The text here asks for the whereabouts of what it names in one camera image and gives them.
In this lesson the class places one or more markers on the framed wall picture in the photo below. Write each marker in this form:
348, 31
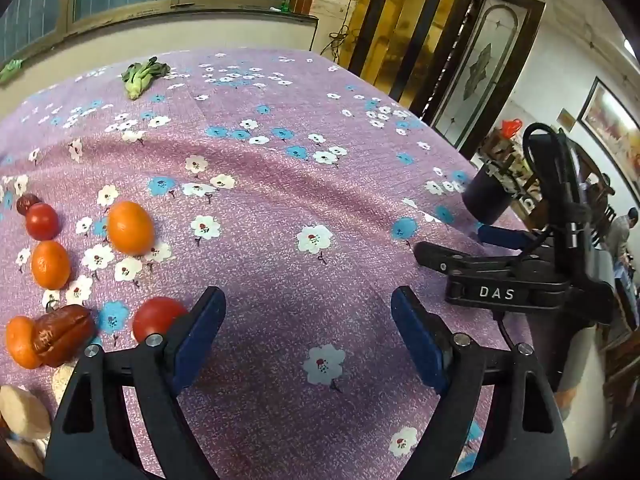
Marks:
612, 130

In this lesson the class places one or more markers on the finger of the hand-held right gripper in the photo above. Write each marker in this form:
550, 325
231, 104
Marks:
450, 260
502, 237

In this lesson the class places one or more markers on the large orange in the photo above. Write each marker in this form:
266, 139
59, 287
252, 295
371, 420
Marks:
130, 227

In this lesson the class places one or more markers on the black cylindrical container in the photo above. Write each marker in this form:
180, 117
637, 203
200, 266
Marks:
485, 195

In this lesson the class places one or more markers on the dark red tomato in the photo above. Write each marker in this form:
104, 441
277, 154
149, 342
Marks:
155, 317

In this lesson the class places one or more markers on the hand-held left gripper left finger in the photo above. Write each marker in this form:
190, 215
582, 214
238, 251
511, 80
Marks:
200, 340

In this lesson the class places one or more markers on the glass panel door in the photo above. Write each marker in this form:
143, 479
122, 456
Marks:
490, 60

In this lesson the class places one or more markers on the green cloth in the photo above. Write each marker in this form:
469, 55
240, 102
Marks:
10, 70

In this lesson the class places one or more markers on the green leafy vegetable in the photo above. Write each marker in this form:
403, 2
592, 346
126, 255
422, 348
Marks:
140, 76

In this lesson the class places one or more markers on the purple floral tablecloth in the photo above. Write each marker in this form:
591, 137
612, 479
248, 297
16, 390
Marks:
300, 170

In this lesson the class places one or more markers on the pale yam chunk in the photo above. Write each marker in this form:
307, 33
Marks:
22, 412

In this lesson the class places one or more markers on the small red date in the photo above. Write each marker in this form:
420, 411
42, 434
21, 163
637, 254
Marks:
25, 203

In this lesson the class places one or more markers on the small orange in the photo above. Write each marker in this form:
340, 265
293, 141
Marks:
50, 265

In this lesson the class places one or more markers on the gold and black panel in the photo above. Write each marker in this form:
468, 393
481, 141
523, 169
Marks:
400, 25

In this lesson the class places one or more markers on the red plastic bag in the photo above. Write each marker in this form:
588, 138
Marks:
511, 128

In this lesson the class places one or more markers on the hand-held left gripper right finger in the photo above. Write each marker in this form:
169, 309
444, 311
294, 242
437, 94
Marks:
417, 340

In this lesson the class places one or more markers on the large red date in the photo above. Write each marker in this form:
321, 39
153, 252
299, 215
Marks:
62, 335

